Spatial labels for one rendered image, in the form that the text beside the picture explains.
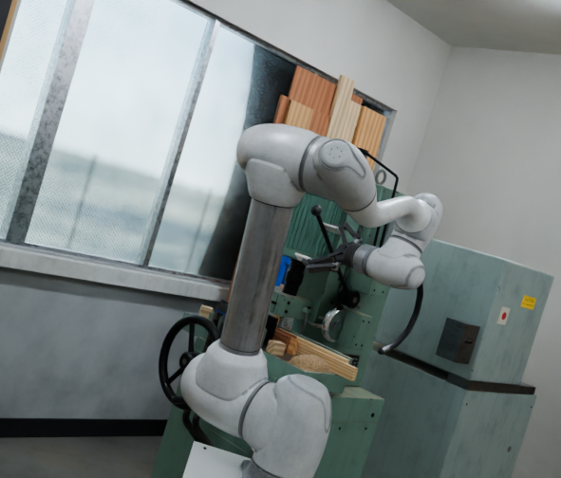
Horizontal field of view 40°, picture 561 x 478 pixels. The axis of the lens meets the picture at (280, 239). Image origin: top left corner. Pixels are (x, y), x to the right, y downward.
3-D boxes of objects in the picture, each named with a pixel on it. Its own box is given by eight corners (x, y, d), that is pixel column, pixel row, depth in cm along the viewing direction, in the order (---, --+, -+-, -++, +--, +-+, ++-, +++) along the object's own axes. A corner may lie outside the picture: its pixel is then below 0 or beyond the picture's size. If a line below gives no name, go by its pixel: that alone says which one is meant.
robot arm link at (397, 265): (375, 286, 227) (397, 248, 230) (418, 303, 216) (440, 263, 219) (358, 269, 220) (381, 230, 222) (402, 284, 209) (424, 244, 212)
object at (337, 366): (230, 322, 277) (233, 312, 277) (233, 322, 278) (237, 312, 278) (350, 380, 237) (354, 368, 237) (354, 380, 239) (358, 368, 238)
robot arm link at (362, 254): (389, 262, 229) (374, 257, 233) (380, 241, 223) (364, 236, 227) (371, 284, 226) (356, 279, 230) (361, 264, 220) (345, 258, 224)
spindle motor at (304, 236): (264, 248, 261) (290, 160, 260) (298, 257, 274) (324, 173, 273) (300, 262, 249) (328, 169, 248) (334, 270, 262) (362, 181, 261)
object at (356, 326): (330, 340, 265) (341, 306, 265) (343, 341, 270) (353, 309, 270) (351, 349, 259) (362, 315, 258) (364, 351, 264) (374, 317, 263)
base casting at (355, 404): (180, 370, 267) (189, 345, 266) (291, 378, 308) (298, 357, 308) (269, 422, 236) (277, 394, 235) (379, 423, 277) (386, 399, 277)
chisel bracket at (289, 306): (264, 314, 261) (271, 290, 261) (291, 319, 271) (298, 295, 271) (279, 321, 256) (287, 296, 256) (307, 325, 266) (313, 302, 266)
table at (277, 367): (157, 324, 265) (161, 307, 265) (221, 333, 287) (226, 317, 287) (278, 390, 223) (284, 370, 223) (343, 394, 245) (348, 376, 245)
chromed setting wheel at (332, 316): (315, 339, 260) (326, 303, 259) (338, 341, 268) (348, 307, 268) (321, 341, 257) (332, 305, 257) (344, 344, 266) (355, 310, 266)
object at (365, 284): (350, 287, 266) (363, 246, 266) (365, 291, 273) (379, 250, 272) (369, 295, 260) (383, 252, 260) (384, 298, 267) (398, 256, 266)
